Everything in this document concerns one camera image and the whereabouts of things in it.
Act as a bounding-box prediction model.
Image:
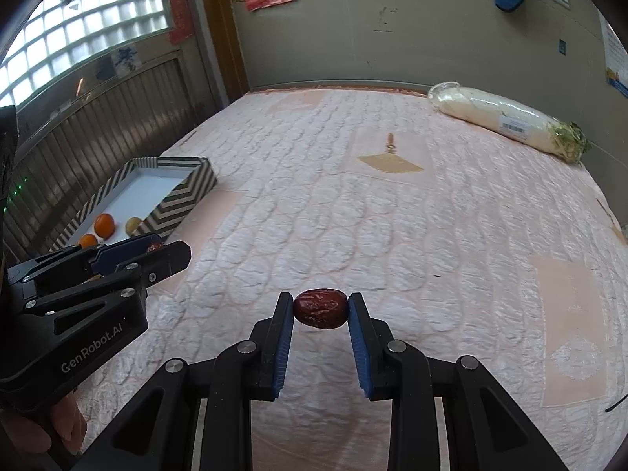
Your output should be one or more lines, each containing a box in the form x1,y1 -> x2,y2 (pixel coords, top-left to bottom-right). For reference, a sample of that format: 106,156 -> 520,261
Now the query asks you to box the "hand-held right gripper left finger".
71,292 -> 295,471

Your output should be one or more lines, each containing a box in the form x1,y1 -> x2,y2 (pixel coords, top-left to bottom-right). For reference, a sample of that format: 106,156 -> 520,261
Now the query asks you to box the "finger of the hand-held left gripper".
125,240 -> 192,296
9,235 -> 166,280

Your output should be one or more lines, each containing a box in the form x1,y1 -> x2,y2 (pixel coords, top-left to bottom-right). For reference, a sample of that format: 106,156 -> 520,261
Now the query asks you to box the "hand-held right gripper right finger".
347,293 -> 568,471

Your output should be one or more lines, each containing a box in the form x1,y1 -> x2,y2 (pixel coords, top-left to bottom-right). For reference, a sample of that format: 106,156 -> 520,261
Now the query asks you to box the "black white striped box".
51,156 -> 218,251

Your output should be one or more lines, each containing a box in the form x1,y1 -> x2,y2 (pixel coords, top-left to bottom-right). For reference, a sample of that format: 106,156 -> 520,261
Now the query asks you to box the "person's left hand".
0,392 -> 83,471

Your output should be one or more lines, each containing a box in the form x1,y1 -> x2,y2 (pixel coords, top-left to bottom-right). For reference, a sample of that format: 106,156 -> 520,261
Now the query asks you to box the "pink quilted bedspread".
73,87 -> 628,471

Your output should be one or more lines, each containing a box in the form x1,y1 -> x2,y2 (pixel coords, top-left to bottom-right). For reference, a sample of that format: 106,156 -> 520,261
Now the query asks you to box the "wooden slat panel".
15,49 -> 217,256

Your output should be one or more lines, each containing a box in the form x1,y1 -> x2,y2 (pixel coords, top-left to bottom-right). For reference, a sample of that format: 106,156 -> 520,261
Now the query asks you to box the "blue white paper picture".
112,48 -> 141,77

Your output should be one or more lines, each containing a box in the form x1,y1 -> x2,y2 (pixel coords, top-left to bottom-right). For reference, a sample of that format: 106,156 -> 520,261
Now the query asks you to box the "red paper strip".
169,7 -> 194,45

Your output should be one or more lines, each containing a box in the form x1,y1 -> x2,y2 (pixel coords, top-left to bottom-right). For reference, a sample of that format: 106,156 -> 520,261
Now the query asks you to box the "glass block window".
0,0 -> 175,109

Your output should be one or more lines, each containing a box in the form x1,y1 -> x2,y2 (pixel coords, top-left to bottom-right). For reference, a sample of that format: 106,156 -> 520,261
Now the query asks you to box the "wrapped white radish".
428,81 -> 592,165

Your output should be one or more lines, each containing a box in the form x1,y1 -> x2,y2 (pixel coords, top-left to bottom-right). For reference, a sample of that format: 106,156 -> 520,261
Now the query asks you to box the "wooden door frame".
196,0 -> 251,123

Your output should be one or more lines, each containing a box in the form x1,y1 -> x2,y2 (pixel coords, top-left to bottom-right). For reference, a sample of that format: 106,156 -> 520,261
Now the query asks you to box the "white wall calendar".
599,15 -> 628,99

